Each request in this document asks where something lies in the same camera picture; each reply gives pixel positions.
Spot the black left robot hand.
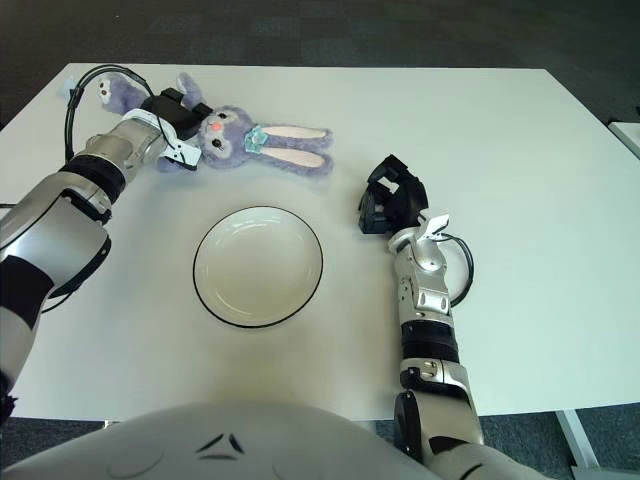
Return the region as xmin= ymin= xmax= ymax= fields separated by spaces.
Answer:
xmin=142 ymin=87 xmax=214 ymax=141

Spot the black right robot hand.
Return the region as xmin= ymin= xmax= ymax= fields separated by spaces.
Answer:
xmin=357 ymin=154 xmax=431 ymax=235

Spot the purple plush bunny doll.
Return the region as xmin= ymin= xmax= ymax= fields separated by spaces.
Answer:
xmin=94 ymin=72 xmax=335 ymax=179

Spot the white plate black rim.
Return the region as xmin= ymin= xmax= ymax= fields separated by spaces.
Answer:
xmin=192 ymin=204 xmax=325 ymax=329

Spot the white neighbouring table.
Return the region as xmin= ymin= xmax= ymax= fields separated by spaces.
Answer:
xmin=607 ymin=119 xmax=640 ymax=161

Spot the white table leg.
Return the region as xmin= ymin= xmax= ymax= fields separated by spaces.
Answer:
xmin=554 ymin=408 xmax=596 ymax=469

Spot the grey robot torso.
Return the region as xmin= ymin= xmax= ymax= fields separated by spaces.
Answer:
xmin=0 ymin=399 xmax=566 ymax=480

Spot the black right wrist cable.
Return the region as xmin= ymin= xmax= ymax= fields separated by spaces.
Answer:
xmin=442 ymin=232 xmax=475 ymax=305

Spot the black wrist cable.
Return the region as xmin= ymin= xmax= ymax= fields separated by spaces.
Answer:
xmin=442 ymin=232 xmax=475 ymax=305
xmin=57 ymin=64 xmax=161 ymax=161

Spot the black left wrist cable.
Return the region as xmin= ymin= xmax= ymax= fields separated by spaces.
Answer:
xmin=57 ymin=64 xmax=161 ymax=161

